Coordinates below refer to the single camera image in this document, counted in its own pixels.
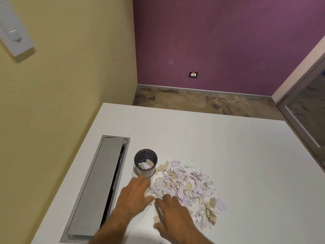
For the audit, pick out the person's right hand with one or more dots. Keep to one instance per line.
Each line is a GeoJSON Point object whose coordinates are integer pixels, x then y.
{"type": "Point", "coordinates": [177, 221]}

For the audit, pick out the person's left hand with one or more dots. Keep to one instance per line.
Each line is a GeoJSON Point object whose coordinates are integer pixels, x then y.
{"type": "Point", "coordinates": [132, 196]}

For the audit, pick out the person's right thumb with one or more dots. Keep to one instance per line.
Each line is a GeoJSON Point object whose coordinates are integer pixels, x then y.
{"type": "Point", "coordinates": [159, 226]}

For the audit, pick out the person's left thumb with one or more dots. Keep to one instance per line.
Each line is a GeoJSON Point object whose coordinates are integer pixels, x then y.
{"type": "Point", "coordinates": [148, 199]}

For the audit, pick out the person's right forearm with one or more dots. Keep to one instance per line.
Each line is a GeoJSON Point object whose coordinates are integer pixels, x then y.
{"type": "Point", "coordinates": [199, 240]}

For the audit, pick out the person's left forearm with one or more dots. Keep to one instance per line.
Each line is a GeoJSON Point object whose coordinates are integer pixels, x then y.
{"type": "Point", "coordinates": [109, 229]}

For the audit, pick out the single beige paper scrap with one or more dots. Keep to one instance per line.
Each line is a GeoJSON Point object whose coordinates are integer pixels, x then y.
{"type": "Point", "coordinates": [157, 219]}

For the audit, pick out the black mesh pen cup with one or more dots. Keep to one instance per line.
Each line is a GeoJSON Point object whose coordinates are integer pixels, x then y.
{"type": "Point", "coordinates": [146, 172]}

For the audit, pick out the paper scraps inside cup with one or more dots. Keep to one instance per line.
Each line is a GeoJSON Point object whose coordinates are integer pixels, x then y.
{"type": "Point", "coordinates": [145, 164]}

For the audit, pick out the pile of torn paper scraps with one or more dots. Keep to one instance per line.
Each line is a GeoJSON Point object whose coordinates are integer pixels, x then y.
{"type": "Point", "coordinates": [188, 186]}

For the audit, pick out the grey skirting board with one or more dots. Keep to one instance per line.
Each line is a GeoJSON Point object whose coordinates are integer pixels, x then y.
{"type": "Point", "coordinates": [203, 90]}

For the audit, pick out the black wall socket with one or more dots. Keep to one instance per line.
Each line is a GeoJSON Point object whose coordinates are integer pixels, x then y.
{"type": "Point", "coordinates": [193, 74]}

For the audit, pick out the glass door with white frame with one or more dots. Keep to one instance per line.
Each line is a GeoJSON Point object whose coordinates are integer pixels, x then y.
{"type": "Point", "coordinates": [307, 106]}

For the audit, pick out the white wall switch panel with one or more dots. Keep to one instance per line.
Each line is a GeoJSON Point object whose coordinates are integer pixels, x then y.
{"type": "Point", "coordinates": [14, 30]}

